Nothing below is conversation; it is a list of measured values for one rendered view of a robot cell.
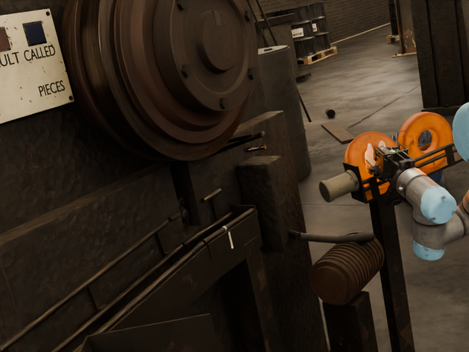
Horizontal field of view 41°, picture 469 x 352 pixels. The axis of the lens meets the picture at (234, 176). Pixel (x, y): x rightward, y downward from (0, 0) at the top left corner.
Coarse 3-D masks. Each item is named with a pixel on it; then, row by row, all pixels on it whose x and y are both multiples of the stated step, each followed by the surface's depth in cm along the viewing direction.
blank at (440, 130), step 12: (408, 120) 171; (420, 120) 169; (432, 120) 171; (444, 120) 172; (408, 132) 169; (420, 132) 170; (432, 132) 174; (444, 132) 172; (408, 144) 170; (432, 144) 175; (444, 144) 173; (432, 156) 173; (420, 168) 173
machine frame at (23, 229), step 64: (0, 0) 112; (64, 0) 123; (0, 128) 112; (64, 128) 123; (256, 128) 166; (0, 192) 112; (64, 192) 123; (128, 192) 129; (192, 192) 146; (0, 256) 106; (64, 256) 116; (128, 256) 129; (0, 320) 112; (64, 320) 116; (320, 320) 193
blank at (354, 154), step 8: (360, 136) 171; (368, 136) 171; (376, 136) 171; (384, 136) 172; (352, 144) 170; (360, 144) 170; (376, 144) 171; (392, 144) 171; (352, 152) 169; (360, 152) 169; (352, 160) 168; (360, 160) 169; (360, 168) 168; (368, 176) 168; (368, 184) 167; (384, 184) 168
